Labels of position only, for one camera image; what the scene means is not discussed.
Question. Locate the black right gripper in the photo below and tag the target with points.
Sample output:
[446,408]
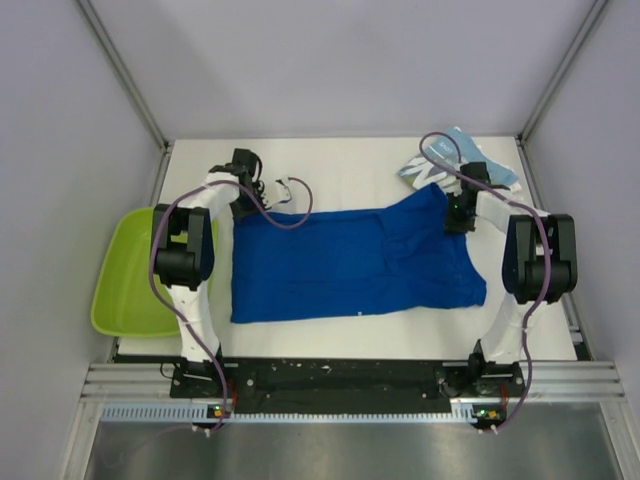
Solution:
[453,225]

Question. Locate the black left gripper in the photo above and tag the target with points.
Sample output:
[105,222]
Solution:
[259,191]

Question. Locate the royal blue t-shirt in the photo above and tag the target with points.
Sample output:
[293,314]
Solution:
[352,263]

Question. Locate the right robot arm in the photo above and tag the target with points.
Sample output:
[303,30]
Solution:
[539,265]

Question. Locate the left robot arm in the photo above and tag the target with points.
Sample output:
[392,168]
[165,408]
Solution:
[182,250]

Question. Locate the light blue printed folded t-shirt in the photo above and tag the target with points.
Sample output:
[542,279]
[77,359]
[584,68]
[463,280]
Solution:
[419,172]

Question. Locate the lime green plastic tray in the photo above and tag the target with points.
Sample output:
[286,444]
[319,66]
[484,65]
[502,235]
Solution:
[125,303]

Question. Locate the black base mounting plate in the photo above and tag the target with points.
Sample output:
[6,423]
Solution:
[334,386]

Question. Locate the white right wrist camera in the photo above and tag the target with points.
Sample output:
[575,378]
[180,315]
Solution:
[450,184]

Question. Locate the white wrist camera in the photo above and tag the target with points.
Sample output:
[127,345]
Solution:
[450,184]
[277,192]

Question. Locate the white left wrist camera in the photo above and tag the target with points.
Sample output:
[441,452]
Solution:
[277,192]

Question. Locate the aluminium frame rail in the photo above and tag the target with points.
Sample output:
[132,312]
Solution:
[553,382]

